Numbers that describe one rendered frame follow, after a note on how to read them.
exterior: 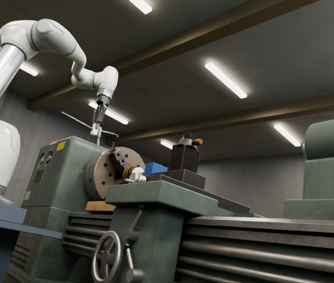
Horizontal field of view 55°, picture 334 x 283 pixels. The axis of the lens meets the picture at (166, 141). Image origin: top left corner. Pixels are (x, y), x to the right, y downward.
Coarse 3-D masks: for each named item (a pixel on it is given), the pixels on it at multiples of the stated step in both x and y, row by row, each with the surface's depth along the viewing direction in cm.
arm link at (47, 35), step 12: (36, 24) 135; (48, 24) 134; (36, 36) 138; (48, 36) 135; (60, 36) 138; (72, 36) 148; (36, 48) 143; (48, 48) 142; (60, 48) 143; (72, 48) 148
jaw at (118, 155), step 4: (112, 152) 162; (116, 152) 160; (120, 152) 161; (112, 156) 161; (116, 156) 160; (120, 156) 161; (116, 160) 160; (120, 160) 158; (124, 160) 160; (116, 164) 161; (120, 164) 158; (124, 164) 159; (128, 164) 158; (116, 168) 162; (120, 168) 160; (124, 168) 157
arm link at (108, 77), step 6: (108, 66) 195; (102, 72) 193; (108, 72) 192; (114, 72) 194; (96, 78) 193; (102, 78) 191; (108, 78) 191; (114, 78) 193; (96, 84) 193; (102, 84) 191; (108, 84) 190; (114, 84) 193
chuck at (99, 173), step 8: (104, 152) 161; (128, 152) 169; (96, 160) 160; (104, 160) 160; (112, 160) 162; (128, 160) 168; (136, 160) 171; (88, 168) 162; (96, 168) 156; (104, 168) 159; (112, 168) 162; (144, 168) 174; (88, 176) 160; (96, 176) 156; (104, 176) 158; (112, 176) 161; (88, 184) 160; (96, 184) 155; (104, 184) 158; (112, 184) 160; (96, 192) 156; (104, 192) 157; (96, 200) 163
